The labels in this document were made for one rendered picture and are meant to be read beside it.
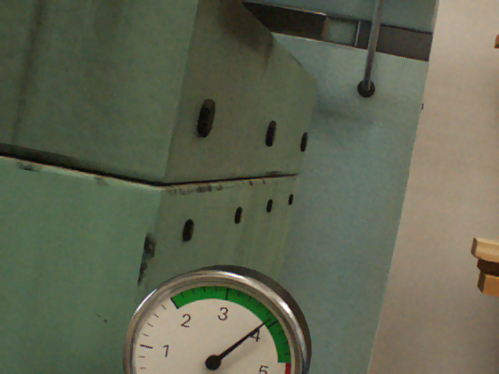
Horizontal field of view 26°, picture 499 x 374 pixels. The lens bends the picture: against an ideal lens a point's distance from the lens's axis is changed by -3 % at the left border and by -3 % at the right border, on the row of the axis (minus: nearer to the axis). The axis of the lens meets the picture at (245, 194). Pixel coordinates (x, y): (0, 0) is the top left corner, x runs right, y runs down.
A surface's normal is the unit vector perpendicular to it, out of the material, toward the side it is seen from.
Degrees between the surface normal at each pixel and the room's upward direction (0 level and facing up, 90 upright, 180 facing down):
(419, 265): 90
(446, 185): 90
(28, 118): 90
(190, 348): 90
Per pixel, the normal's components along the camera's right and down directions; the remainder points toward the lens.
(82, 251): -0.14, 0.03
